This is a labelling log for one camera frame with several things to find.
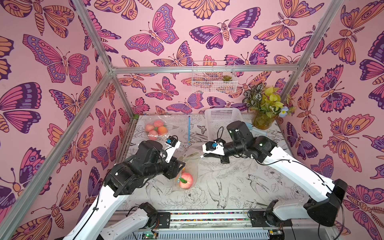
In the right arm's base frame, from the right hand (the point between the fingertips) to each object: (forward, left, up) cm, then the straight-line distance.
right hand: (206, 150), depth 68 cm
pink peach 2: (+24, +35, -21) cm, 47 cm away
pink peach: (-11, +9, -8) cm, 16 cm away
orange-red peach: (+30, +29, -23) cm, 47 cm away
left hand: (-6, +11, +1) cm, 12 cm away
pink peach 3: (+36, +34, -23) cm, 55 cm away
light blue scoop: (+39, -35, -29) cm, 60 cm away
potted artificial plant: (+39, -39, -7) cm, 56 cm away
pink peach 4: (+32, +39, -22) cm, 55 cm away
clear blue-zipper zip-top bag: (+38, +20, -27) cm, 51 cm away
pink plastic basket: (+44, -10, -27) cm, 53 cm away
